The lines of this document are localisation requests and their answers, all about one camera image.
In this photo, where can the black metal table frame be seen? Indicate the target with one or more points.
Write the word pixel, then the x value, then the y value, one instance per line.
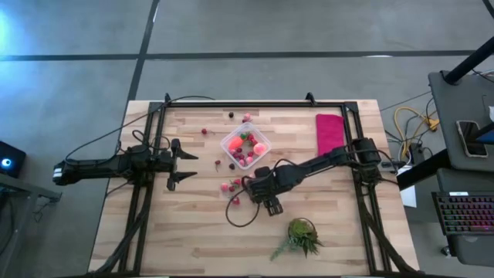
pixel 193 104

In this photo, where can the backlit computer keyboard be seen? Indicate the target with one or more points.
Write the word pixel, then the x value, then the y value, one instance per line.
pixel 463 212

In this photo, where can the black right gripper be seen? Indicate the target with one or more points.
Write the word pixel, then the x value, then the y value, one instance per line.
pixel 262 185

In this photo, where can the clear plastic tupperware container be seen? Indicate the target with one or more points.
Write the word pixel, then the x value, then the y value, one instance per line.
pixel 225 144

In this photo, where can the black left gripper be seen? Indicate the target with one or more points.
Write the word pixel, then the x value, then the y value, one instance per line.
pixel 163 161

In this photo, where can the white paper sheet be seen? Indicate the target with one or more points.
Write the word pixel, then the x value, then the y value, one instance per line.
pixel 410 197

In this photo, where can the orange toy carrot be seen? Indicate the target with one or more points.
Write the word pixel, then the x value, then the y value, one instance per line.
pixel 235 143

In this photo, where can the black desk support bar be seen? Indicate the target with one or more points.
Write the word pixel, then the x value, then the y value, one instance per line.
pixel 424 170

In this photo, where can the grey keyboard desk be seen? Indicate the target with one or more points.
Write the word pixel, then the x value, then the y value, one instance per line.
pixel 474 251

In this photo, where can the black pole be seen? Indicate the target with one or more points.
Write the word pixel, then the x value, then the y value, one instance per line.
pixel 469 62

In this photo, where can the dark red stemmed toy cherry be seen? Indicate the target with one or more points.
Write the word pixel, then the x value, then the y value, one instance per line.
pixel 217 163

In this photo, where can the magenta folded cloth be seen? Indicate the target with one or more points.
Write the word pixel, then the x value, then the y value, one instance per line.
pixel 330 129

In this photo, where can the large pink toy peach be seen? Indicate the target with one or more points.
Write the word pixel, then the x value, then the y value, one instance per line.
pixel 260 148

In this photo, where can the grey side desk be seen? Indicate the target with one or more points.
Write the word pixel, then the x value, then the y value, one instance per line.
pixel 451 108

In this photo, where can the smartphone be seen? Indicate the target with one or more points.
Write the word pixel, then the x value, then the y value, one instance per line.
pixel 471 139

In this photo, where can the black power strip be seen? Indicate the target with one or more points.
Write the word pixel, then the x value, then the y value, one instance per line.
pixel 416 152

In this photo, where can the grey metal stand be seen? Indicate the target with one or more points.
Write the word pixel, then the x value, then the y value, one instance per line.
pixel 27 191

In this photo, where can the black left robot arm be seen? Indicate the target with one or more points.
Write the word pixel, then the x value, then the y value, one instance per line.
pixel 96 169

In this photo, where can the small pink toy peach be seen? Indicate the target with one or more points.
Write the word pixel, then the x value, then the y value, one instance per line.
pixel 249 160
pixel 247 116
pixel 225 187
pixel 242 163

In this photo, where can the black box with blue light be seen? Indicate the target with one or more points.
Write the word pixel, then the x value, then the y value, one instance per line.
pixel 13 158

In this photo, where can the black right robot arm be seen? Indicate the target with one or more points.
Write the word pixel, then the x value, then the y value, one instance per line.
pixel 324 160

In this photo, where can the potted green succulent plant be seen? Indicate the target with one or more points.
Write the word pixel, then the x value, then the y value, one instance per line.
pixel 301 231

